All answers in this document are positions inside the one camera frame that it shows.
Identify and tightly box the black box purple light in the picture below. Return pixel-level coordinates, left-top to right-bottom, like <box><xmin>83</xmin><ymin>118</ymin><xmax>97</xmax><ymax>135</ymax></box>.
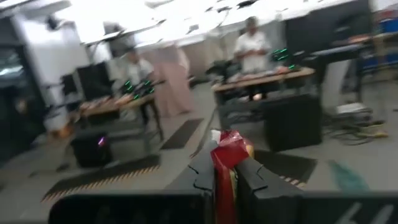
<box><xmin>70</xmin><ymin>131</ymin><xmax>113</xmax><ymax>169</ymax></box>

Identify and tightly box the wooden work table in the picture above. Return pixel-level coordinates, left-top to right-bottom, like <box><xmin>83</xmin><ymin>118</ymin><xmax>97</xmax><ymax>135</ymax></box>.
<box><xmin>77</xmin><ymin>91</ymin><xmax>156</xmax><ymax>118</ymax></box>
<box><xmin>211</xmin><ymin>67</ymin><xmax>317</xmax><ymax>93</ymax></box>

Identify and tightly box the person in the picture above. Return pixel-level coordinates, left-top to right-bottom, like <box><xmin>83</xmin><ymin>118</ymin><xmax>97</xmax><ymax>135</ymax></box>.
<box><xmin>123</xmin><ymin>49</ymin><xmax>156</xmax><ymax>91</ymax></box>
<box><xmin>233</xmin><ymin>16</ymin><xmax>271</xmax><ymax>74</ymax></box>

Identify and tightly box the black monitor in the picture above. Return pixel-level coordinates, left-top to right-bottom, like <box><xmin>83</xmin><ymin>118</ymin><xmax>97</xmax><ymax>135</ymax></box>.
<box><xmin>62</xmin><ymin>61</ymin><xmax>113</xmax><ymax>101</ymax></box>
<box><xmin>284</xmin><ymin>0</ymin><xmax>373</xmax><ymax>54</ymax></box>

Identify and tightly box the pale cloth drape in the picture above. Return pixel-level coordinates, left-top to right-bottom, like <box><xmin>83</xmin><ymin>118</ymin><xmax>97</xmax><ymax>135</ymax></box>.
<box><xmin>149</xmin><ymin>46</ymin><xmax>196</xmax><ymax>118</ymax></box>

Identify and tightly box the red Maruchan noodle pack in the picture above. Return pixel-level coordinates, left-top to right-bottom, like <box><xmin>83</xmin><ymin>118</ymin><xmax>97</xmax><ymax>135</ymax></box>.
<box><xmin>210</xmin><ymin>129</ymin><xmax>255</xmax><ymax>224</ymax></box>

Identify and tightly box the white column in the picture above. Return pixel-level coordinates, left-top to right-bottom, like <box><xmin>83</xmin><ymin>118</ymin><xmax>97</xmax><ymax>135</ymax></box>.
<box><xmin>18</xmin><ymin>12</ymin><xmax>91</xmax><ymax>94</ymax></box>

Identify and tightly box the floor cable pile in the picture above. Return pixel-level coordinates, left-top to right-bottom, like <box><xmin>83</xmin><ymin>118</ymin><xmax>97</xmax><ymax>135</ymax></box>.
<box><xmin>323</xmin><ymin>117</ymin><xmax>389</xmax><ymax>147</ymax></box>

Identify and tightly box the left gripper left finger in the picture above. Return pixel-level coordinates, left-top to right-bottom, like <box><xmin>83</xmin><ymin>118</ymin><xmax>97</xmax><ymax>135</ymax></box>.
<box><xmin>48</xmin><ymin>141</ymin><xmax>217</xmax><ymax>224</ymax></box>

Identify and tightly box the plain black floor mat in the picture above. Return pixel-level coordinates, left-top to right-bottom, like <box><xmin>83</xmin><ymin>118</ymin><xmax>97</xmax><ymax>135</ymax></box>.
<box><xmin>160</xmin><ymin>118</ymin><xmax>205</xmax><ymax>151</ymax></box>

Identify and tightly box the black hazard-striped floor mat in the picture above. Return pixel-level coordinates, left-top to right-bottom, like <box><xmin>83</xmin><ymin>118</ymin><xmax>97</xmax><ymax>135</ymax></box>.
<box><xmin>254</xmin><ymin>149</ymin><xmax>318</xmax><ymax>190</ymax></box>
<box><xmin>42</xmin><ymin>154</ymin><xmax>162</xmax><ymax>203</ymax></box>

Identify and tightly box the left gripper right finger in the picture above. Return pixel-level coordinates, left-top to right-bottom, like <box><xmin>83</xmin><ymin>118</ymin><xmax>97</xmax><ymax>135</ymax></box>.
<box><xmin>235</xmin><ymin>156</ymin><xmax>398</xmax><ymax>224</ymax></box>

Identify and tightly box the black floor cabinet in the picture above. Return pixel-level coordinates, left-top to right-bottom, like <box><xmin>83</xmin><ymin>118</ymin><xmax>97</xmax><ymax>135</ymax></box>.
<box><xmin>264</xmin><ymin>95</ymin><xmax>323</xmax><ymax>152</ymax></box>

